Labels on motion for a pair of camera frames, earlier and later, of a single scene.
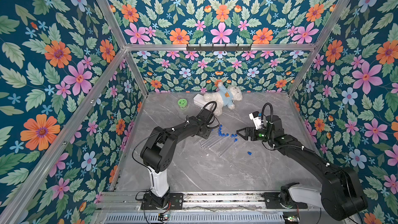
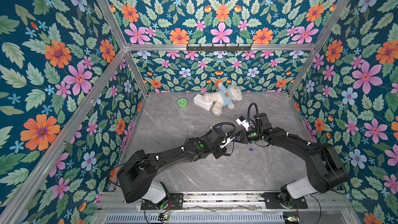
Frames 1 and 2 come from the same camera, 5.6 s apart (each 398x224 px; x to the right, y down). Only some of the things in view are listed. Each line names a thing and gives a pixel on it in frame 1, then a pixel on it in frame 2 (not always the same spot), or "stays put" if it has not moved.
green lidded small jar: [182, 103] stays put
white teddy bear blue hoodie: [224, 96] stays put
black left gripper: [207, 136] → [221, 152]
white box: [200, 100] stays put
